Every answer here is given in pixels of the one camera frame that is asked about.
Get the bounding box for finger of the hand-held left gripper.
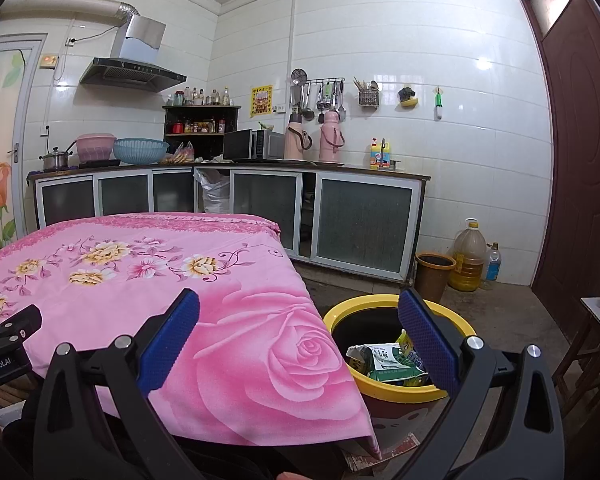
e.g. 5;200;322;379
0;302;43;348

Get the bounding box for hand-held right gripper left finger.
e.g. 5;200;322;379
32;287;202;480

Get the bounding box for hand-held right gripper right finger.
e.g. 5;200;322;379
397;287;566;480

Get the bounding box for yellow snack packet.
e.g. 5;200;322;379
397;329;423;366

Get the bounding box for green white packet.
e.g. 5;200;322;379
346;342;428;386

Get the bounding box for yellow rimmed bin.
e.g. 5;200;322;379
322;294;478;461

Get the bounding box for brown plastic bucket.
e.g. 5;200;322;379
414;252;457;305

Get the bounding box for pink floral tablecloth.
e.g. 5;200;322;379
0;212;381;458

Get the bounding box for large cooking oil bottle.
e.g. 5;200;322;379
448;218;487;292

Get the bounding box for small water bottle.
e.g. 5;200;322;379
481;242;502;288

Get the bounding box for kitchen cabinet with glass doors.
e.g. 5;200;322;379
27;160;431;283

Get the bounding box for white sack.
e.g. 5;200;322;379
195;169;231;215

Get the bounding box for steel pot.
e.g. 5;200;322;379
39;142;76;172

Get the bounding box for sink faucet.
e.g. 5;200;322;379
380;138;402;170

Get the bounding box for floral print door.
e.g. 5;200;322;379
0;34;48;261

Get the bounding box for snack bags in plastic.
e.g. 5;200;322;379
161;141;196;165

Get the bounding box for pink plastic basin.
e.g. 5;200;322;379
75;133;117;162

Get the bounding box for blue plastic basket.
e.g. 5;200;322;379
113;138;170;165

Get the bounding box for yellow dish soap bottle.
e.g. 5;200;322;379
369;141;392;170

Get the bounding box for microwave oven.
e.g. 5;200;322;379
223;129;286;161

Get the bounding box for row of spice jars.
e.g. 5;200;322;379
172;119;227;135

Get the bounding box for pink thermos flask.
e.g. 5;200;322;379
285;114;313;161
319;110;346;162

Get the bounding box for dark corner shelf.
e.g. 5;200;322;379
162;105;242;161

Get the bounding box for brown wooden door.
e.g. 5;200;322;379
520;0;600;341

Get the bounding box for row of seasoning bottles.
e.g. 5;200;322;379
166;86;231;107

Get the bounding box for range hood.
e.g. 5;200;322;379
79;15;187;93

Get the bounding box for row of hanging kitchen utensils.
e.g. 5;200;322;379
290;68;346;123

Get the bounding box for wire chopstick holder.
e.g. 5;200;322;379
354;77;381;108

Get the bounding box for yellow wall poster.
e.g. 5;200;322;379
250;85;273;118

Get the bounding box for white vent duct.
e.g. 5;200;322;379
0;0;138;28

